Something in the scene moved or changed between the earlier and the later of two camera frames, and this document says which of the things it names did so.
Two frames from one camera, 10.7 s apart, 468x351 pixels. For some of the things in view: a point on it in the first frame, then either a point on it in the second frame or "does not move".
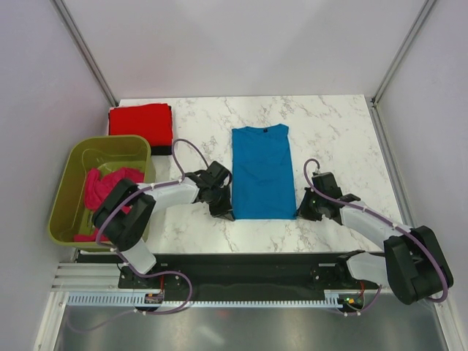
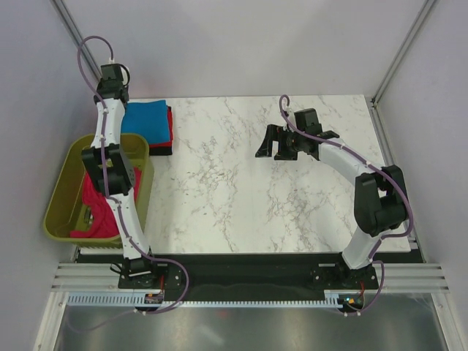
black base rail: x=239 y=272 does not move
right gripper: x=303 y=212 → x=273 y=133
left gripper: x=225 y=210 → x=102 y=88
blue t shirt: x=263 y=178 → x=148 y=118
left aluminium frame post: x=85 y=47 does not move
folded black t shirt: x=161 y=150 does not move
